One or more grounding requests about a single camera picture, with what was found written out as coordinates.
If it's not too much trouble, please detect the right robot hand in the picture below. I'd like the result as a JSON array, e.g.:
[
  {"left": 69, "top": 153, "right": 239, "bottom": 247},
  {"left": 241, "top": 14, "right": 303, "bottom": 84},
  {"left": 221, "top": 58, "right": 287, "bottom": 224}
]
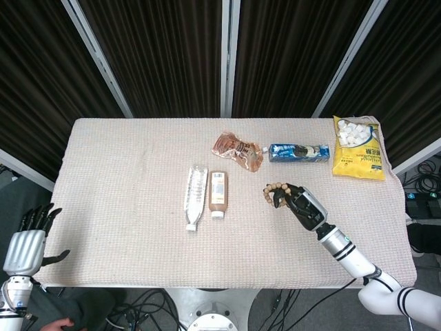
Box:
[{"left": 271, "top": 183, "right": 329, "bottom": 231}]

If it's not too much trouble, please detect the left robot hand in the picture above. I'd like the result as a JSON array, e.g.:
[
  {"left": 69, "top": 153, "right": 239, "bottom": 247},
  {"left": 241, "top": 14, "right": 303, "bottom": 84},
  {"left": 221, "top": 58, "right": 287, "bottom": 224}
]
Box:
[{"left": 2, "top": 203, "right": 71, "bottom": 277}]

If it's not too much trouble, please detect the wooden bead bracelet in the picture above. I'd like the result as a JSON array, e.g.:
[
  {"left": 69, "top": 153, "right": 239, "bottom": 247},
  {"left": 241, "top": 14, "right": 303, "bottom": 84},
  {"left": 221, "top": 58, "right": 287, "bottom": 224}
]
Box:
[{"left": 263, "top": 182, "right": 292, "bottom": 210}]

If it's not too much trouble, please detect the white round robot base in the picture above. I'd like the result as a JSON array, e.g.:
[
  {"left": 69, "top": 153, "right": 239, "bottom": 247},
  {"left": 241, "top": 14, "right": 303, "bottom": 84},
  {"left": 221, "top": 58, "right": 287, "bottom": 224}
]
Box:
[{"left": 165, "top": 288, "right": 259, "bottom": 331}]

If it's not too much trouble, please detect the person's bare hand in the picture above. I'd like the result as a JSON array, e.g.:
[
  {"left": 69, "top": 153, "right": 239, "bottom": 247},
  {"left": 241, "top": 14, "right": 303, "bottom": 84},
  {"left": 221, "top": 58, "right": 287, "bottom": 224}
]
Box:
[{"left": 44, "top": 317, "right": 79, "bottom": 331}]

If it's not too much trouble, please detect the blue cookie package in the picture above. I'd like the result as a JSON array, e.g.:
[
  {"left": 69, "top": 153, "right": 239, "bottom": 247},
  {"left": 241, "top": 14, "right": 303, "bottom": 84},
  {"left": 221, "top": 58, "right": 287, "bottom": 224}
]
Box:
[{"left": 263, "top": 143, "right": 331, "bottom": 165}]

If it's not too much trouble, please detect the yellow marshmallow bag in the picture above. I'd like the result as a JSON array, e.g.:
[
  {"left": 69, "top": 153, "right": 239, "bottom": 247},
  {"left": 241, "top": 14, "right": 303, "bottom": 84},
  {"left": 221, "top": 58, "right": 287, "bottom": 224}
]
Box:
[{"left": 331, "top": 115, "right": 387, "bottom": 182}]

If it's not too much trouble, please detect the dark grey clothing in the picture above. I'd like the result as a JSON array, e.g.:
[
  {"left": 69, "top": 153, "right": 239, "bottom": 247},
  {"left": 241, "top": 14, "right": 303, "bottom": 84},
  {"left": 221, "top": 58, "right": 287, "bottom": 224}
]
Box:
[{"left": 25, "top": 285, "right": 114, "bottom": 331}]

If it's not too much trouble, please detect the brown foil snack pouch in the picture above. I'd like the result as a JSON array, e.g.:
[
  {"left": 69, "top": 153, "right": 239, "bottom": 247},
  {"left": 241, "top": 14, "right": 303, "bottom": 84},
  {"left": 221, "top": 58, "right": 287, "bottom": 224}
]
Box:
[{"left": 211, "top": 130, "right": 265, "bottom": 173}]

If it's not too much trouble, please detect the brown drink bottle white cap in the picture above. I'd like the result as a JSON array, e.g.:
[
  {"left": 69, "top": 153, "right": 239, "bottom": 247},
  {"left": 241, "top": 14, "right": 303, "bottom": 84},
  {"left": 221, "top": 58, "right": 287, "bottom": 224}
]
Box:
[{"left": 207, "top": 170, "right": 229, "bottom": 221}]

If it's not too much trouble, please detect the beige woven table cloth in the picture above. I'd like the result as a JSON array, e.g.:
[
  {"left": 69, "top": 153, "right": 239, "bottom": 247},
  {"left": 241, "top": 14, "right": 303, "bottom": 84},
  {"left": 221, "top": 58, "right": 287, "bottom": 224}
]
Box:
[{"left": 34, "top": 117, "right": 417, "bottom": 289}]

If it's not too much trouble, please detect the clear plastic water bottle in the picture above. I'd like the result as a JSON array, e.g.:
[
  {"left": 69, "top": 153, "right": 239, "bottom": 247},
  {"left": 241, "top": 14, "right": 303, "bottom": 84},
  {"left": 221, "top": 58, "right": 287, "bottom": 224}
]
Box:
[{"left": 181, "top": 165, "right": 210, "bottom": 232}]

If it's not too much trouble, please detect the black foot pedal unit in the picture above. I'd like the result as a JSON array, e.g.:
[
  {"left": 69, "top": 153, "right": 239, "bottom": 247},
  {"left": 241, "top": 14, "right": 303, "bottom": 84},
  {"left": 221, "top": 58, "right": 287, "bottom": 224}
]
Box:
[{"left": 404, "top": 191, "right": 441, "bottom": 218}]

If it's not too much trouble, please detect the black curtain panel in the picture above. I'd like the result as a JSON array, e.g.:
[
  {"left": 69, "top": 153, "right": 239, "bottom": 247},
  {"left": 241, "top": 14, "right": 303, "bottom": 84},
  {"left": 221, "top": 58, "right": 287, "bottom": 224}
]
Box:
[
  {"left": 320, "top": 0, "right": 441, "bottom": 168},
  {"left": 77, "top": 0, "right": 224, "bottom": 118},
  {"left": 232, "top": 0, "right": 375, "bottom": 118},
  {"left": 0, "top": 0, "right": 125, "bottom": 180}
]

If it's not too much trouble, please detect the silver partition post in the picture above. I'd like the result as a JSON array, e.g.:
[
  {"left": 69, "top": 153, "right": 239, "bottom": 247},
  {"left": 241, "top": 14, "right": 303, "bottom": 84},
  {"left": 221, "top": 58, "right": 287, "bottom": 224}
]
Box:
[
  {"left": 311, "top": 0, "right": 393, "bottom": 118},
  {"left": 0, "top": 148, "right": 56, "bottom": 192},
  {"left": 61, "top": 0, "right": 134, "bottom": 118},
  {"left": 392, "top": 137, "right": 441, "bottom": 177},
  {"left": 220, "top": 0, "right": 241, "bottom": 118}
]

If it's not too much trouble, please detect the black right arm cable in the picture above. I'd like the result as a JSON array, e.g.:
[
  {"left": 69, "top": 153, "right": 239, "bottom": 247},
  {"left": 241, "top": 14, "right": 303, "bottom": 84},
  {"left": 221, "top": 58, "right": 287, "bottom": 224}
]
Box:
[{"left": 289, "top": 265, "right": 404, "bottom": 330}]

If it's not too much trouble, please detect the black cable with inline plug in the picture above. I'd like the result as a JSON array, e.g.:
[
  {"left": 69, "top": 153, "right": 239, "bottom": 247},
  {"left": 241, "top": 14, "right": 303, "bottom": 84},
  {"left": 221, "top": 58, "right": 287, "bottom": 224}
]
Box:
[{"left": 253, "top": 288, "right": 300, "bottom": 327}]

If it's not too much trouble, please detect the black floor cable bundle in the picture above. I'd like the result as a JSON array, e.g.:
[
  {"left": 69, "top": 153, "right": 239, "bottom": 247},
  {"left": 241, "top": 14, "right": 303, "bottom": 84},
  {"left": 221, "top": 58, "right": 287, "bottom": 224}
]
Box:
[
  {"left": 103, "top": 288, "right": 183, "bottom": 331},
  {"left": 401, "top": 161, "right": 441, "bottom": 194}
]

